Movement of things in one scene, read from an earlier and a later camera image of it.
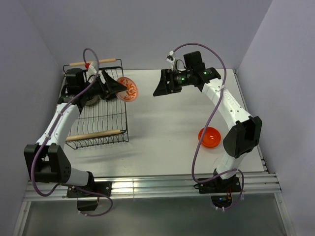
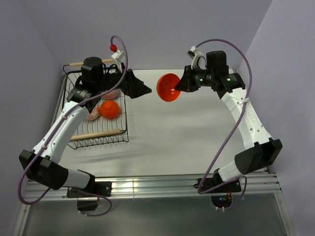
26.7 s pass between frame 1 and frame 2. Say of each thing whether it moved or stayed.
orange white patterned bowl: moved
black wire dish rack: stayed
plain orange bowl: moved
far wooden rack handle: stayed
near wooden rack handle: stayed
